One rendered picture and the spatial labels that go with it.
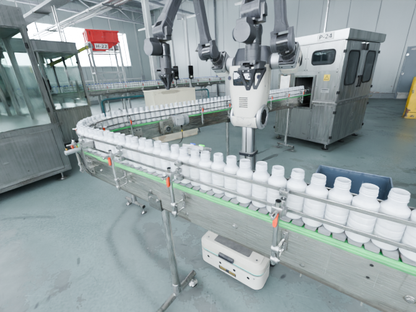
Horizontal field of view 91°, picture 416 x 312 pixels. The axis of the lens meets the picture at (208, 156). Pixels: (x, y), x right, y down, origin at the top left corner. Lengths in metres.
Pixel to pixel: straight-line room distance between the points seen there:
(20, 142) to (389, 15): 12.87
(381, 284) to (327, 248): 0.14
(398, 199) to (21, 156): 3.81
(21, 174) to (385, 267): 3.83
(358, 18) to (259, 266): 12.07
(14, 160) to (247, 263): 3.25
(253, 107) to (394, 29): 11.59
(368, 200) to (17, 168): 3.78
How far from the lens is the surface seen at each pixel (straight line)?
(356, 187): 1.35
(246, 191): 0.77
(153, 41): 1.06
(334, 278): 0.82
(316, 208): 0.70
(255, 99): 1.30
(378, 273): 0.77
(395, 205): 0.69
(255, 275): 1.63
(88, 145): 1.55
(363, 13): 12.81
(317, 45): 4.44
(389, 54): 12.64
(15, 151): 3.78
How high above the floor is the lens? 1.46
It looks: 22 degrees down
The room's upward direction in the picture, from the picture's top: 3 degrees counter-clockwise
